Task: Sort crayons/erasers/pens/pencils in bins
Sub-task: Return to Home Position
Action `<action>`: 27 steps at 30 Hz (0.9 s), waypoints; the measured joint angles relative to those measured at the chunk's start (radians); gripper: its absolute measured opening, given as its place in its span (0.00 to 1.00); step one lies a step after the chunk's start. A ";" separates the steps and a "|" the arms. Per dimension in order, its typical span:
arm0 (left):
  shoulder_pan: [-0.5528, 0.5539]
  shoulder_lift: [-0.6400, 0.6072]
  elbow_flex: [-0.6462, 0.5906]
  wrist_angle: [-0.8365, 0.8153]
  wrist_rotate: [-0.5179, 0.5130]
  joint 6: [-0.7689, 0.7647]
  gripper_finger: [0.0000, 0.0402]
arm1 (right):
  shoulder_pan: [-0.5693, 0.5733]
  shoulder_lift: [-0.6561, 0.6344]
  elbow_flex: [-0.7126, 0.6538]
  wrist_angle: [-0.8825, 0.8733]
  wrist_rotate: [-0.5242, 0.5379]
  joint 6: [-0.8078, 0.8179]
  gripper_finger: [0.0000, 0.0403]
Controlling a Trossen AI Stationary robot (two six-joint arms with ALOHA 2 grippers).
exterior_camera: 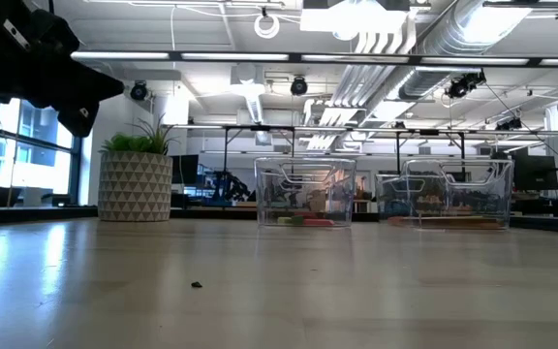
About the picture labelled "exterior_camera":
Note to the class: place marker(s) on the silver air duct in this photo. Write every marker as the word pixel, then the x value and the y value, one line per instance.
pixel 453 34

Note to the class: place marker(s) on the orange pencil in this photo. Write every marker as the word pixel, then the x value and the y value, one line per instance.
pixel 453 224

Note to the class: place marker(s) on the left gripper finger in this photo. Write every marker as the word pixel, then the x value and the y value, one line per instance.
pixel 85 80
pixel 90 96

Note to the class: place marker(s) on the black monitor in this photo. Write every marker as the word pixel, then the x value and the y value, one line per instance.
pixel 185 169
pixel 536 173

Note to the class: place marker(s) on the large window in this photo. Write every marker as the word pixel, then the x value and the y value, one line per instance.
pixel 37 165

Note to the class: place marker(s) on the black ceiling spotlight cluster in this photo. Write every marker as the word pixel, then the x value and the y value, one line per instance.
pixel 463 86

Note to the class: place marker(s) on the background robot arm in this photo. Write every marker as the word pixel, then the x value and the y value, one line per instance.
pixel 230 186

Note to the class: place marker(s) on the black background table frame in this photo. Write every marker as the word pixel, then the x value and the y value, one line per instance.
pixel 259 128

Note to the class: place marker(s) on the pink eraser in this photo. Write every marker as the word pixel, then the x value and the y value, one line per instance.
pixel 319 223

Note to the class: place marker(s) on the long ceiling light bar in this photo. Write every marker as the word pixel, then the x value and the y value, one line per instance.
pixel 269 56

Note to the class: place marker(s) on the green succulent plant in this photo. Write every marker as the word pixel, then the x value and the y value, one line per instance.
pixel 124 144

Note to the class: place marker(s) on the clear plastic bin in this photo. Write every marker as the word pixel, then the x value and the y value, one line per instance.
pixel 303 194
pixel 453 194

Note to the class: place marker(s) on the white triangle-patterned plant pot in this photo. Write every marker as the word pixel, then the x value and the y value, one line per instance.
pixel 135 189

